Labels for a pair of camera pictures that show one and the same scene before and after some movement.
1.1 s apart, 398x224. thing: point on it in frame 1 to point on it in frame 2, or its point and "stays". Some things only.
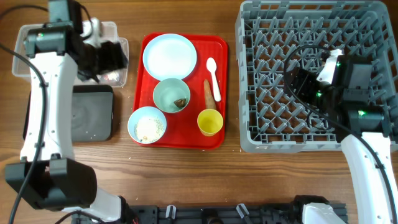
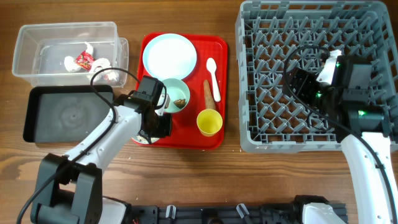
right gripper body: x=308 y=88 stays
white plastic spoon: x=211 y=65 stays
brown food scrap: x=180 y=102 stays
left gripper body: x=99 y=59 to x=159 y=126
